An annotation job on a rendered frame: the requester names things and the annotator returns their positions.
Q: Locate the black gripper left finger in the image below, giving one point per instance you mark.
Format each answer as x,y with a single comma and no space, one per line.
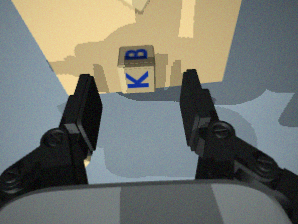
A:
52,163

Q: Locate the beige flat mat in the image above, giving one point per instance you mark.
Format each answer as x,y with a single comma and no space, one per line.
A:
84,37

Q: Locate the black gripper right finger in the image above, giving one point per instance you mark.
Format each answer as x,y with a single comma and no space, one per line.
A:
223,149

